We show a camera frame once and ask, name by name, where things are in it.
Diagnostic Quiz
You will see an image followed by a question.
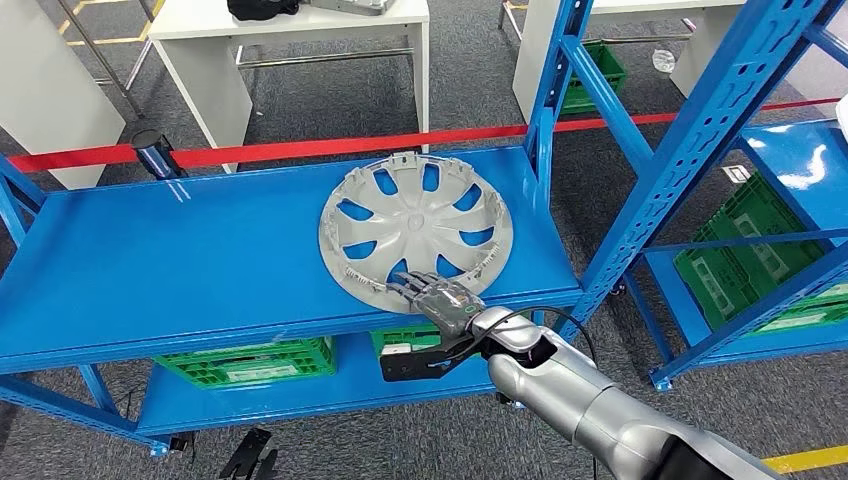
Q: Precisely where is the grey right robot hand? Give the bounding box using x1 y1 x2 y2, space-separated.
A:
386 271 488 340

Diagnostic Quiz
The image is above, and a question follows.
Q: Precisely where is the silver plastic wheel cover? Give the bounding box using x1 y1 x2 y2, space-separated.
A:
318 150 515 316

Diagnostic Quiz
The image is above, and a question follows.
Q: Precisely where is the blue metal shelf rack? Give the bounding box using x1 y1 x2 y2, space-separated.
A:
622 0 848 392
0 0 829 458

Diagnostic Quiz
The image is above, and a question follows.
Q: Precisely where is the red barrier tape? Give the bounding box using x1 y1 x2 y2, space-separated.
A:
6 97 843 175

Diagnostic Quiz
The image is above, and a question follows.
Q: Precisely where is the grey metal case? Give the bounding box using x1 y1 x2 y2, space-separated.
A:
305 0 399 16

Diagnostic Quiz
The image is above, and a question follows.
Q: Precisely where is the black bag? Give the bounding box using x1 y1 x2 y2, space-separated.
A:
227 0 301 21

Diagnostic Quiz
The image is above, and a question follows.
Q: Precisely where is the white cabinet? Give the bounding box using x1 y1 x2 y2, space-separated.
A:
0 0 127 190

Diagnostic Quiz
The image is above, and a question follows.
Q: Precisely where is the black right camera bracket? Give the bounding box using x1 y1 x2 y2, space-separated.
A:
379 331 482 384

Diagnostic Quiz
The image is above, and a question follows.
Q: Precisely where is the black camera bracket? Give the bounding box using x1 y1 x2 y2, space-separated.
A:
218 427 281 480
379 331 482 384

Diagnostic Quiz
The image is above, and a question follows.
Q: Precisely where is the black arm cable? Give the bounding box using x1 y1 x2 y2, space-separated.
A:
457 306 598 372

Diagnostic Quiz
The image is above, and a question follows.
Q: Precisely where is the black left camera bracket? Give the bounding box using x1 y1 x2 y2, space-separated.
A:
218 427 281 480

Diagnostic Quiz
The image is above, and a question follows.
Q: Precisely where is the black barrier post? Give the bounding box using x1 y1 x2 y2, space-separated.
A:
130 129 187 181

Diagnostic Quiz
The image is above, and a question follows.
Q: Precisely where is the steel tube frame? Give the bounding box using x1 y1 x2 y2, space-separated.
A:
56 0 164 121

